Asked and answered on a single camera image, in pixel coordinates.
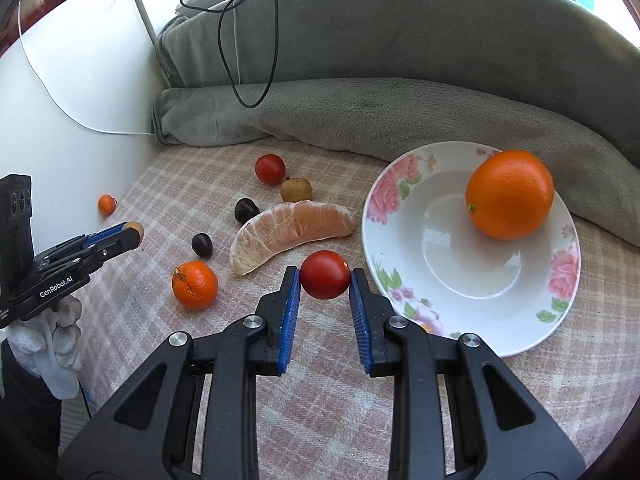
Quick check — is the white cable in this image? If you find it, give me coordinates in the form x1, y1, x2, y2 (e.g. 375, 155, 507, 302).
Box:
17, 0, 243, 137

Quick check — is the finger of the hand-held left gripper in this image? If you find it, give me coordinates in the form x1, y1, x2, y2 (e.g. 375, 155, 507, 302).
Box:
37, 229, 141, 282
32, 222, 129, 267

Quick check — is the person's left hand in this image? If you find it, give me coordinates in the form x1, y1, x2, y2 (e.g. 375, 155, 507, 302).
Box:
10, 295, 83, 402

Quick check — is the small brown kiwi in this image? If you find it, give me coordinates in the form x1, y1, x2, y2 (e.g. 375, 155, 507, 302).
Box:
280, 176, 314, 204

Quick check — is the person's left forearm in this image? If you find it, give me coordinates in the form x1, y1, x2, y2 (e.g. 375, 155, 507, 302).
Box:
0, 342, 63, 461

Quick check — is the white floral bowl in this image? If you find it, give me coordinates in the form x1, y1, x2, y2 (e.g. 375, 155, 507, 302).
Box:
361, 141, 582, 358

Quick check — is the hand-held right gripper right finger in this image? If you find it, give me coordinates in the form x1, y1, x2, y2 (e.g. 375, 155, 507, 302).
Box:
348, 268, 587, 480

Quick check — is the large orange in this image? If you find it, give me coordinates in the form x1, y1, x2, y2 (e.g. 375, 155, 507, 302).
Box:
465, 149, 556, 241

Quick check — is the dark brown chestnut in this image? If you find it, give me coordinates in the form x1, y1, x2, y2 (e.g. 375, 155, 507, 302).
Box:
234, 198, 261, 225
191, 232, 214, 260

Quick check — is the grey fleece blanket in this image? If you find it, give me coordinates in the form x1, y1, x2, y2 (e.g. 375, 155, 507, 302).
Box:
151, 0, 640, 248

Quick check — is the pink snack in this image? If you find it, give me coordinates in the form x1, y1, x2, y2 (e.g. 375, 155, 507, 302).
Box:
229, 200, 357, 277

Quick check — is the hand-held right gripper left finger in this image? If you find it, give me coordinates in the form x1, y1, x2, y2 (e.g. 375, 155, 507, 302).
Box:
57, 266, 302, 480

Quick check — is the black cable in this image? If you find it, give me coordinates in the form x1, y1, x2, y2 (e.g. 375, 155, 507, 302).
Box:
180, 0, 281, 108

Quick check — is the red tomato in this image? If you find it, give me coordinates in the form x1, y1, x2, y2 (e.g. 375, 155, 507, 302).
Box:
300, 250, 352, 301
255, 154, 287, 186

